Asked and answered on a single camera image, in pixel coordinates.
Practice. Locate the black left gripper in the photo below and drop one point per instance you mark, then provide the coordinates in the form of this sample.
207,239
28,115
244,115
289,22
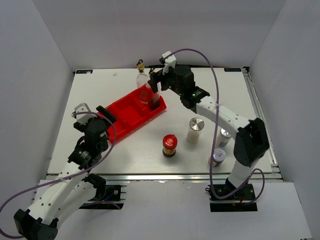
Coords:
105,112

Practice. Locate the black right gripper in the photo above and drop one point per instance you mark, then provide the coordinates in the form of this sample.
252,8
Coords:
154,78

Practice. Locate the clear liquid glass bottle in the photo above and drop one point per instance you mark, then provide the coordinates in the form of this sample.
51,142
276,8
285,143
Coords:
142,83

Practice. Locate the dark liquid glass bottle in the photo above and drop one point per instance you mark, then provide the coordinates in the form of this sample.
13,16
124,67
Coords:
154,101

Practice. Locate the red lid dark sauce jar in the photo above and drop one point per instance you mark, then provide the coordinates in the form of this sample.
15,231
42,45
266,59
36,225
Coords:
169,144

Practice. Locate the white lid brown spice jar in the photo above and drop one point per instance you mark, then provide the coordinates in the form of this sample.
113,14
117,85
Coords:
217,158

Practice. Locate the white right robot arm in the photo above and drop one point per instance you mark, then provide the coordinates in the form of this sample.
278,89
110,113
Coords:
180,141

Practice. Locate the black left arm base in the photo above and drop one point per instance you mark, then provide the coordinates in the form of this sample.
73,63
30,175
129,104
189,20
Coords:
114,193

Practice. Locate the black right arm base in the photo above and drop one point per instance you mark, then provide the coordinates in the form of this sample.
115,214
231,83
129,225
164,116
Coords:
244,195

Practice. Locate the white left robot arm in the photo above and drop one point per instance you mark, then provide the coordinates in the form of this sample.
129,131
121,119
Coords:
73,187

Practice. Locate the red plastic organizer tray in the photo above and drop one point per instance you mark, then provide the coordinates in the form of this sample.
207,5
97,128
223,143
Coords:
130,114

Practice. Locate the blue left table label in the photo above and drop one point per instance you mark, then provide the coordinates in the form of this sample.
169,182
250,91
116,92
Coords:
84,71

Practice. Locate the silver lid white powder jar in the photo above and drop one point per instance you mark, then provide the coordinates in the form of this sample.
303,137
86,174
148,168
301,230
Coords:
195,127

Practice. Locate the blue table corner label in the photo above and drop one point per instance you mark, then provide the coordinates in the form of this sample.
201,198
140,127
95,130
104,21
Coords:
232,69

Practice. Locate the silver lid blue label jar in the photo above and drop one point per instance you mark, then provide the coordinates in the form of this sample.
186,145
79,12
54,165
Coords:
224,138

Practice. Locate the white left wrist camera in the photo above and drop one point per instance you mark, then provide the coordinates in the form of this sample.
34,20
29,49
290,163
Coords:
81,113

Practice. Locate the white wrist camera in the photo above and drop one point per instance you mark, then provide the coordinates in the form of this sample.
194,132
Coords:
81,113
168,60

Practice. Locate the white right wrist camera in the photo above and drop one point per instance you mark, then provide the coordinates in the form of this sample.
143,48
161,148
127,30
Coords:
168,60

